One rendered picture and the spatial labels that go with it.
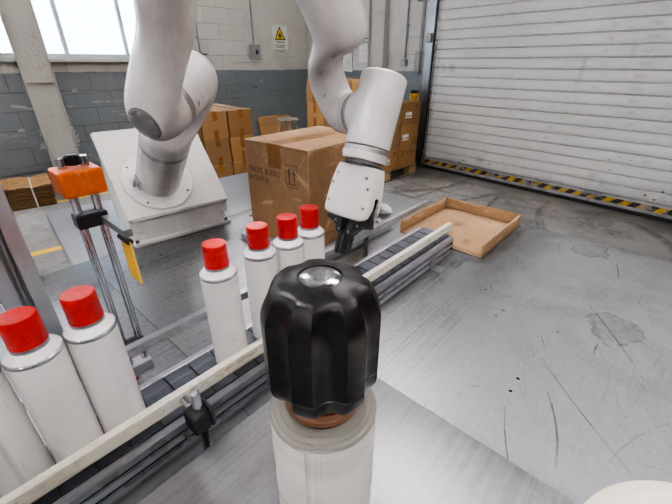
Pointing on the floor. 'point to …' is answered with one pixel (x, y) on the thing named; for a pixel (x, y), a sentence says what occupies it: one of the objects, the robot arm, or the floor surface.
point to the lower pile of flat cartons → (29, 192)
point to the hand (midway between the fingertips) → (344, 243)
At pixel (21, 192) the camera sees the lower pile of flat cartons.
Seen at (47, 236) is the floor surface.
